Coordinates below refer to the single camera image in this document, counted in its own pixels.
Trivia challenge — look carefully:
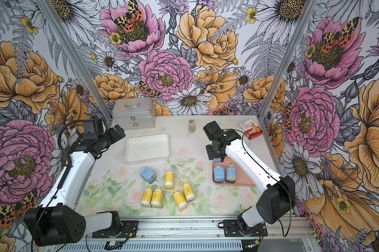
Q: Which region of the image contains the blue sharpener with white nozzle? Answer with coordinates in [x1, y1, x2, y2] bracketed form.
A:
[226, 164, 237, 182]

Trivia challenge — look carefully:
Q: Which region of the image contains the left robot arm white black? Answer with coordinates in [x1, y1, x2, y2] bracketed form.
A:
[24, 118, 125, 247]

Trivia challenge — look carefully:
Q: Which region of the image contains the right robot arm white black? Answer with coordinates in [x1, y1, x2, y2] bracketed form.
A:
[203, 121, 296, 234]

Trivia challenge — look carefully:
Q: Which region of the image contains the red white cardboard box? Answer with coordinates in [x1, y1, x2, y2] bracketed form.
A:
[239, 119, 264, 140]

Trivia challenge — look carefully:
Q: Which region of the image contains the small glass bottle brown cap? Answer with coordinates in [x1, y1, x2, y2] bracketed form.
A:
[188, 119, 196, 133]

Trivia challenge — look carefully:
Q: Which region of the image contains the silver aluminium first aid case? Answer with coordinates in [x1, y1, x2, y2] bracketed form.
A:
[112, 98, 156, 130]

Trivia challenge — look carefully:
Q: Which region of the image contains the pink rectangular tray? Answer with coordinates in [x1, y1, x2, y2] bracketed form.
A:
[212, 157, 255, 187]

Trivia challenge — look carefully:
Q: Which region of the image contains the white rectangular tray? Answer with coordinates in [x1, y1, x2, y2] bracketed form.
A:
[124, 134, 170, 164]

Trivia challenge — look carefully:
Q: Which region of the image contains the yellow sharpener right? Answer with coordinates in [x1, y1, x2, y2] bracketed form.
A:
[183, 183, 196, 202]

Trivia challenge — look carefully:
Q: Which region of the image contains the yellow sharpener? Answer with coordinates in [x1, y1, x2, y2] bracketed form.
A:
[173, 191, 188, 212]
[141, 186, 153, 207]
[164, 170, 175, 190]
[183, 183, 196, 202]
[151, 188, 163, 208]

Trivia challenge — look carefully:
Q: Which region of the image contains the yellow sharpener centre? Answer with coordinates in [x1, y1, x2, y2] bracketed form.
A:
[164, 170, 175, 190]

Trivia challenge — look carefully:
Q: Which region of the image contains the yellow sharpener lower middle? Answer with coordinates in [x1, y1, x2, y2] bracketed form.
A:
[173, 191, 188, 212]

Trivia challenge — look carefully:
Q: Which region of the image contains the yellow sharpener far left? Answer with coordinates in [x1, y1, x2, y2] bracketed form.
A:
[141, 186, 153, 207]

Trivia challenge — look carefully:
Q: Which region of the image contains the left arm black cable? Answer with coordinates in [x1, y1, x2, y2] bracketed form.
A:
[30, 119, 92, 252]

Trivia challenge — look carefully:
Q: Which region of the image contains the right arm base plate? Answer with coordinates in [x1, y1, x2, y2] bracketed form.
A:
[218, 219, 268, 238]

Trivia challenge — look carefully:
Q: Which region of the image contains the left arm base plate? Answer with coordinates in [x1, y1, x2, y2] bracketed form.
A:
[92, 220, 139, 239]

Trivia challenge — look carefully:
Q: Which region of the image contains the white vented cable duct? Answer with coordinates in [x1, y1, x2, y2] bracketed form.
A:
[58, 240, 244, 252]

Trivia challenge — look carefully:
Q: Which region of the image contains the aluminium front rail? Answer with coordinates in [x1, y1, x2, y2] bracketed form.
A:
[47, 216, 314, 242]

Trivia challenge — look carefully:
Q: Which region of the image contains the left aluminium corner post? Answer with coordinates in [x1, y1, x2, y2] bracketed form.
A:
[37, 1, 113, 122]

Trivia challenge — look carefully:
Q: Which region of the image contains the aluminium corner post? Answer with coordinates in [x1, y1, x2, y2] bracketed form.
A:
[258, 0, 319, 122]
[37, 1, 113, 122]

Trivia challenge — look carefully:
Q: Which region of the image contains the right aluminium corner post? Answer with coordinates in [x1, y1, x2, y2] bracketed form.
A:
[258, 0, 319, 122]

